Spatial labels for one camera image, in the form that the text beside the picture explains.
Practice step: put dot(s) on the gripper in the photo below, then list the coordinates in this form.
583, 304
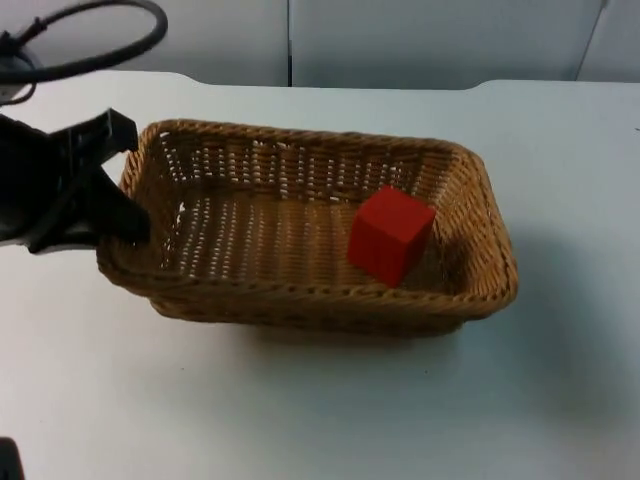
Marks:
30, 185

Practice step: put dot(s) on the brown wicker basket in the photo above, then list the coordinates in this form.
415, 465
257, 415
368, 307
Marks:
280, 295

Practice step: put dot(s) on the red cube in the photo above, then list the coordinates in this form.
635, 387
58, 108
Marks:
387, 235

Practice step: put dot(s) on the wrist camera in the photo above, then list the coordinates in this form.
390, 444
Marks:
15, 70

